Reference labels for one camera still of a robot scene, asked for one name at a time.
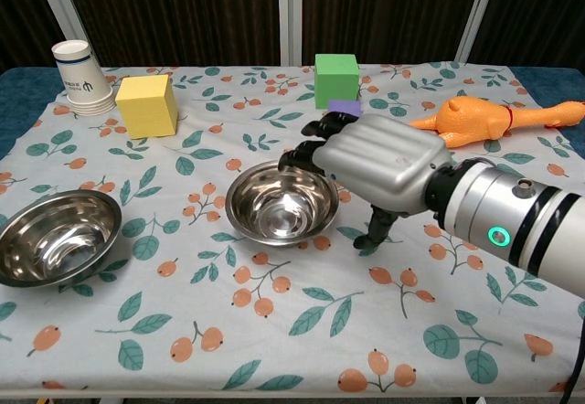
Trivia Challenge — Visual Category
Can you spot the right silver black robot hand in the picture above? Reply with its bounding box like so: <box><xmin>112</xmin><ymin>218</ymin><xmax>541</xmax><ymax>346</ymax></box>
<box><xmin>277</xmin><ymin>111</ymin><xmax>454</xmax><ymax>250</ymax></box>

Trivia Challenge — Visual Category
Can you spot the purple foam cube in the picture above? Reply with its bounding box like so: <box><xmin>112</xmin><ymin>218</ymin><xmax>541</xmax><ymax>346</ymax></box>
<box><xmin>327</xmin><ymin>99</ymin><xmax>363</xmax><ymax>117</ymax></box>

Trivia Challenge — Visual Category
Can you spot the green foam cube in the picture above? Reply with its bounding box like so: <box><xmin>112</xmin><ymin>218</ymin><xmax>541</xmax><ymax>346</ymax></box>
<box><xmin>314</xmin><ymin>53</ymin><xmax>360</xmax><ymax>111</ymax></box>

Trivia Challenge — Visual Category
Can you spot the orange rubber chicken toy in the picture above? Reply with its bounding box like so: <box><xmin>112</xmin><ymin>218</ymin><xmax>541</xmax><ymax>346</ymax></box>
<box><xmin>409</xmin><ymin>96</ymin><xmax>585</xmax><ymax>149</ymax></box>

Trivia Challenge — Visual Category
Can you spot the dark corrugated partition panel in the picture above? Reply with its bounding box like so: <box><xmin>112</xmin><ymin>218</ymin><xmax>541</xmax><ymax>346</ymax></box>
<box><xmin>0</xmin><ymin>0</ymin><xmax>69</xmax><ymax>74</ymax></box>
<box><xmin>301</xmin><ymin>0</ymin><xmax>482</xmax><ymax>66</ymax></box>
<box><xmin>58</xmin><ymin>0</ymin><xmax>281</xmax><ymax>68</ymax></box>
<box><xmin>470</xmin><ymin>0</ymin><xmax>585</xmax><ymax>69</ymax></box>

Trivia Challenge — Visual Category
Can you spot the floral leaf print tablecloth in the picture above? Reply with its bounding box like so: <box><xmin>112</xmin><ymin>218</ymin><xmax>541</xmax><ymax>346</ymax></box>
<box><xmin>0</xmin><ymin>61</ymin><xmax>585</xmax><ymax>399</ymax></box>

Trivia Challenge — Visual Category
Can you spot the yellow foam cube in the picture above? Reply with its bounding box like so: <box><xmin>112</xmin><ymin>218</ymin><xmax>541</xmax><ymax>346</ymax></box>
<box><xmin>114</xmin><ymin>73</ymin><xmax>179</xmax><ymax>140</ymax></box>

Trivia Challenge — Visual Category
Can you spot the white paper cup stack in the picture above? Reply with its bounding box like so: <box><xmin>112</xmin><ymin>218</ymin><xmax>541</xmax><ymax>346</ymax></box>
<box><xmin>50</xmin><ymin>39</ymin><xmax>119</xmax><ymax>117</ymax></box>

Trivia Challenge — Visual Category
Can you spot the white partition post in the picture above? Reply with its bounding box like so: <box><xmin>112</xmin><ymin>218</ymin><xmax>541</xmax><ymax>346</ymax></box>
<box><xmin>454</xmin><ymin>0</ymin><xmax>503</xmax><ymax>65</ymax></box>
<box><xmin>276</xmin><ymin>0</ymin><xmax>304</xmax><ymax>67</ymax></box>
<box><xmin>29</xmin><ymin>0</ymin><xmax>104</xmax><ymax>68</ymax></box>

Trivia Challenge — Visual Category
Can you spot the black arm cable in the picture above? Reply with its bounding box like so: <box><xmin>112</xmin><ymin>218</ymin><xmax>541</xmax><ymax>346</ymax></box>
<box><xmin>562</xmin><ymin>324</ymin><xmax>585</xmax><ymax>404</ymax></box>

